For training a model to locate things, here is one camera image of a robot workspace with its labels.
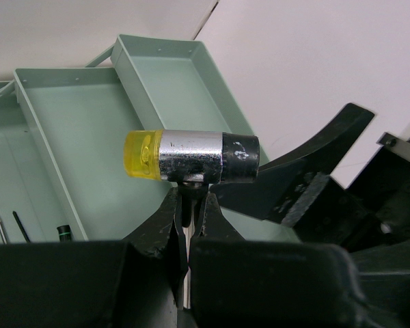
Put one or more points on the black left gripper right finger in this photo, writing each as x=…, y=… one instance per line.
x=351, y=264

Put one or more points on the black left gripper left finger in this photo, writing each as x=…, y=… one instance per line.
x=135, y=282

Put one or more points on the red handled screwdriver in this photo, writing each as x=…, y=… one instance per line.
x=21, y=227

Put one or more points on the small hammer black handle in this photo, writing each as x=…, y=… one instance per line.
x=194, y=160

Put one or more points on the large green handled screwdriver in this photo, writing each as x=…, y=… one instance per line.
x=2, y=233

